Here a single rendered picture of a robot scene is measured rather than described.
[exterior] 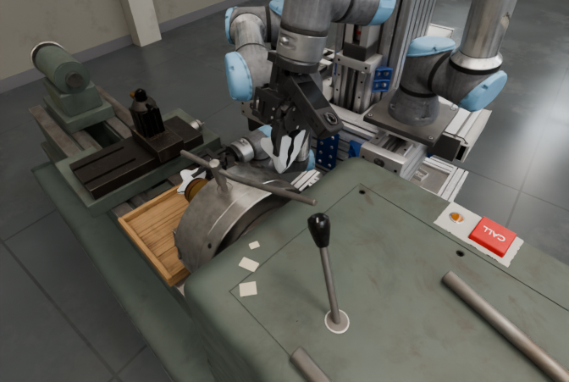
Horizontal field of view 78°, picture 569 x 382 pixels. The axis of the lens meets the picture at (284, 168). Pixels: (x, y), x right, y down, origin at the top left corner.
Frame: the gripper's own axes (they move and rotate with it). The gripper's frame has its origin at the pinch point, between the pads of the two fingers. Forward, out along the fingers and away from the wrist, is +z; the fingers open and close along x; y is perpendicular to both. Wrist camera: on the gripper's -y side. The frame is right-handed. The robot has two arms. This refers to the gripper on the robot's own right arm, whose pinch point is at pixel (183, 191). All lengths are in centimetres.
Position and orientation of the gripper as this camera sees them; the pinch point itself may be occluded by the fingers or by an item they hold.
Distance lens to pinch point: 101.0
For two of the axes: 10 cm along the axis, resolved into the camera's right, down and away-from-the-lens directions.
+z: -7.1, 4.7, -5.2
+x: 0.0, -7.4, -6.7
